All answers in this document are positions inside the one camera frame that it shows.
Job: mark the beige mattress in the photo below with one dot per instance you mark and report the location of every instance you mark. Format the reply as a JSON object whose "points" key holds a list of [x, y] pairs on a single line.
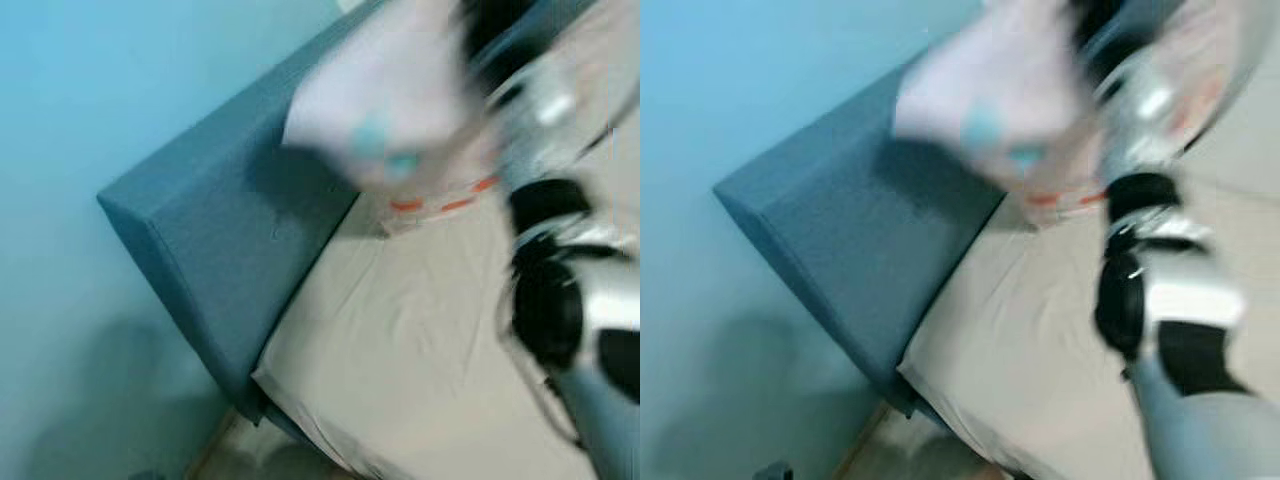
{"points": [[1020, 340], [400, 350]]}

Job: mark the teal upholstered bed frame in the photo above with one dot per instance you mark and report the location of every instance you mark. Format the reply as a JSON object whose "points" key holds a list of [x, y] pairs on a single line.
{"points": [[220, 230], [850, 230]]}

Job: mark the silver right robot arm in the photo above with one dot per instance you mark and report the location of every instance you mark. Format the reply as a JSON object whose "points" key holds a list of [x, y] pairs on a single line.
{"points": [[590, 290], [1190, 290]]}

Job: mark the pink patterned pillow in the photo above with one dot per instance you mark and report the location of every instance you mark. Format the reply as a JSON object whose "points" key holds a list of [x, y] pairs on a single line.
{"points": [[1000, 85], [390, 90]]}

